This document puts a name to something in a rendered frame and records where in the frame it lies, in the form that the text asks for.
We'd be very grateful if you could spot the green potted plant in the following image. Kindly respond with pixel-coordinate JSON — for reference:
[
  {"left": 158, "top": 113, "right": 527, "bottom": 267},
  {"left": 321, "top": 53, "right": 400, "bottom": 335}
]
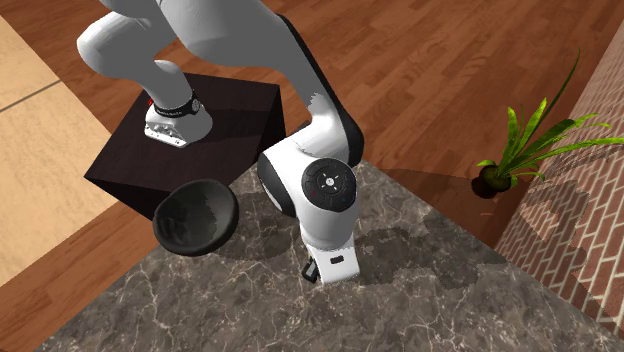
[{"left": 470, "top": 47, "right": 624, "bottom": 200}]

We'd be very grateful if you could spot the black bowl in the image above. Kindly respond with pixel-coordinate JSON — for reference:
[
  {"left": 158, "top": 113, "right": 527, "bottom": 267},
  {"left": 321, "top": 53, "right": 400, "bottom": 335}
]
[{"left": 152, "top": 178, "right": 241, "bottom": 258}]

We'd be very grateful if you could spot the dark robot stand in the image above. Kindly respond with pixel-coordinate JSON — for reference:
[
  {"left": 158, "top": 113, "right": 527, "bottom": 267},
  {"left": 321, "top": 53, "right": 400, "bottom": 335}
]
[{"left": 83, "top": 72, "right": 287, "bottom": 222}]

